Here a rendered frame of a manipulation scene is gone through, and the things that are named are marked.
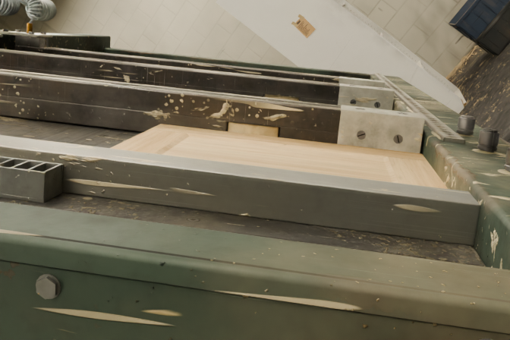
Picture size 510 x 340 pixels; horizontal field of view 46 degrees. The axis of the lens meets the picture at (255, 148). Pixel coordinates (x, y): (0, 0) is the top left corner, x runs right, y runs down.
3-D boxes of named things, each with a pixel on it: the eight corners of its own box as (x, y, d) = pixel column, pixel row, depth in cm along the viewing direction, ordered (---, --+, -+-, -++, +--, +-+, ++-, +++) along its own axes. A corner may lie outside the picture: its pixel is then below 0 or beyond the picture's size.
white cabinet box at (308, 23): (467, 104, 462) (256, -60, 461) (417, 159, 483) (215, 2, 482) (459, 89, 519) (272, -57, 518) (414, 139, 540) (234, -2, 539)
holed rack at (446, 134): (464, 143, 83) (465, 140, 83) (442, 141, 84) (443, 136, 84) (380, 74, 244) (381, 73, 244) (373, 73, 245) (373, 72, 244)
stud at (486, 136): (498, 154, 77) (502, 131, 77) (479, 152, 77) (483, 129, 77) (493, 151, 80) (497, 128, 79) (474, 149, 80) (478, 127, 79)
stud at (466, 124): (474, 136, 91) (477, 118, 90) (458, 135, 91) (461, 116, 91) (470, 134, 93) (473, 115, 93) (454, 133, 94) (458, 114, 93)
